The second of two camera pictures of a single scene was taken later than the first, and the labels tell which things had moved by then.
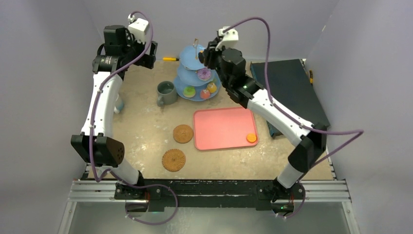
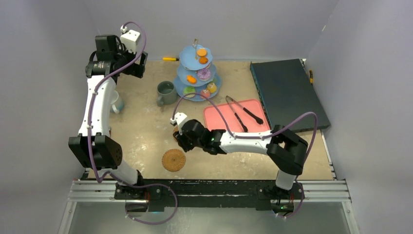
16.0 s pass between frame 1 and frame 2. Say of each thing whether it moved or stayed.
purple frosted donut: stayed
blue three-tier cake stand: stayed
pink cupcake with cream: stayed
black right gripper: moved
